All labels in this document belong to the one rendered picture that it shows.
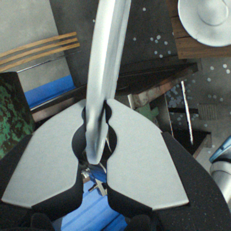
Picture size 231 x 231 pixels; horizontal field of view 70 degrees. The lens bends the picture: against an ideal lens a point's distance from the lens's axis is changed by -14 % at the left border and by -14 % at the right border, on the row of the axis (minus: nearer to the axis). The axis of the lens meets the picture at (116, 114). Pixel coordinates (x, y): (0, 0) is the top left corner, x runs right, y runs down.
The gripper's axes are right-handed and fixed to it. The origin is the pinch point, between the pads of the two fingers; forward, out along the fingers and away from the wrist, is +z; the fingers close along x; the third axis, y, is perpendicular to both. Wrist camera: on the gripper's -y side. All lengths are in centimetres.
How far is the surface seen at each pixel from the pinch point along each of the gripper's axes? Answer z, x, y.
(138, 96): 49, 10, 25
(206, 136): 77, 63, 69
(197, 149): 65, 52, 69
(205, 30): 58, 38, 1
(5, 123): 19.9, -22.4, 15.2
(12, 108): 25.2, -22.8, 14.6
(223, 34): 53, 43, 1
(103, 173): 39, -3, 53
